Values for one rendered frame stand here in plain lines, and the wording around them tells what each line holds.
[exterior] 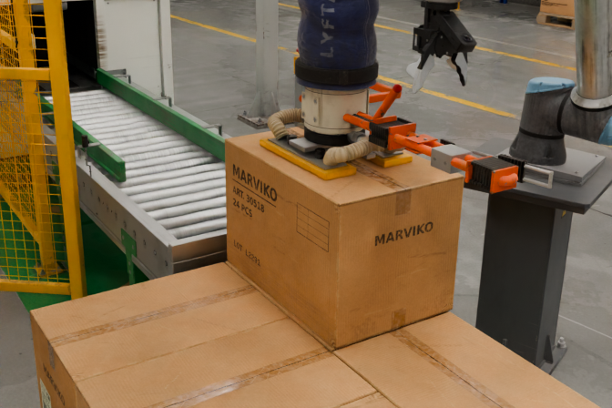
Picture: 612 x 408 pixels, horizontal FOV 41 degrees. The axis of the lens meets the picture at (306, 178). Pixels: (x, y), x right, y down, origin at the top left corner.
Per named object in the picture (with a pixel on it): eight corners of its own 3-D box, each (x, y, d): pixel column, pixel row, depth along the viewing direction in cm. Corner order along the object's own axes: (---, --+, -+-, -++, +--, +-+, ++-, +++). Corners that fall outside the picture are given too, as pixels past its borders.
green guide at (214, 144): (96, 83, 463) (96, 67, 460) (115, 81, 469) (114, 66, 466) (226, 163, 337) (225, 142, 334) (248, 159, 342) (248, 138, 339)
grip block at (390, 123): (366, 142, 206) (367, 119, 204) (396, 136, 211) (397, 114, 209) (386, 151, 200) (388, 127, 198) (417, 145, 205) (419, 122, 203)
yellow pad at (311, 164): (259, 145, 234) (259, 128, 233) (288, 140, 239) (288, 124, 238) (325, 181, 208) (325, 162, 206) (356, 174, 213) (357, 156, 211)
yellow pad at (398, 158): (313, 136, 244) (314, 119, 242) (341, 130, 249) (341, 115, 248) (383, 168, 217) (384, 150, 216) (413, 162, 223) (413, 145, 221)
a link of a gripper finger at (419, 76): (401, 88, 187) (422, 55, 187) (417, 95, 183) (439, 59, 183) (392, 82, 185) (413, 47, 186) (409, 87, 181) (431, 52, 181)
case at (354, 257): (226, 260, 254) (224, 138, 241) (331, 233, 275) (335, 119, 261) (335, 350, 207) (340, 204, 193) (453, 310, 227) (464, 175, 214)
